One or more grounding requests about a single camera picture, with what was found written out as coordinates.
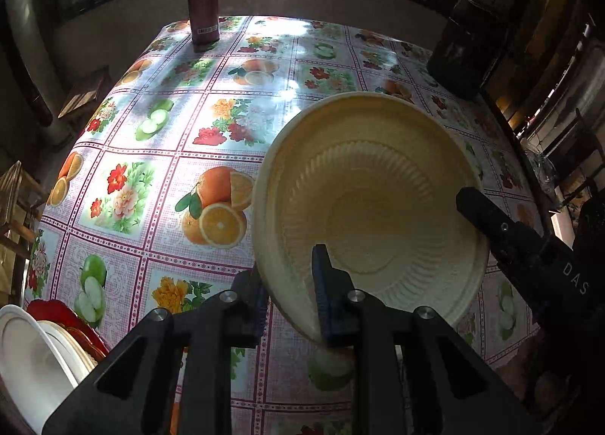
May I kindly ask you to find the white paper bowl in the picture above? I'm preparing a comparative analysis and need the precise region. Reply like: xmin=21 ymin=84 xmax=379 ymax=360
xmin=0 ymin=305 xmax=78 ymax=434

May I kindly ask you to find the cream plastic bowl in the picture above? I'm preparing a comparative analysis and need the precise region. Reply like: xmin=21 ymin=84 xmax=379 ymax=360
xmin=252 ymin=92 xmax=489 ymax=343
xmin=38 ymin=320 xmax=96 ymax=383

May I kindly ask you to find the red plastic basin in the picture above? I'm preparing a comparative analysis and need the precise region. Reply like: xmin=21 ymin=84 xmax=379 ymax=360
xmin=26 ymin=299 xmax=109 ymax=361

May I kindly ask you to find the dark wooden chair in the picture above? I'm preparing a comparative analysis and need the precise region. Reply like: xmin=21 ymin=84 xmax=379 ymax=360
xmin=543 ymin=108 xmax=604 ymax=191

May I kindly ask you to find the floral fruit tablecloth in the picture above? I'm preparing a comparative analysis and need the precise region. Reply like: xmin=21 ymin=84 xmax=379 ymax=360
xmin=25 ymin=16 xmax=540 ymax=434

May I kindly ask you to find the black cylindrical pot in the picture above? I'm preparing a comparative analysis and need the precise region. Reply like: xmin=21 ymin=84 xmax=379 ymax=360
xmin=427 ymin=0 xmax=504 ymax=99

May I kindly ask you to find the wooden stool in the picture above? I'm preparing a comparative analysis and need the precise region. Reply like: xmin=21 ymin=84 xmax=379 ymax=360
xmin=57 ymin=65 xmax=113 ymax=119

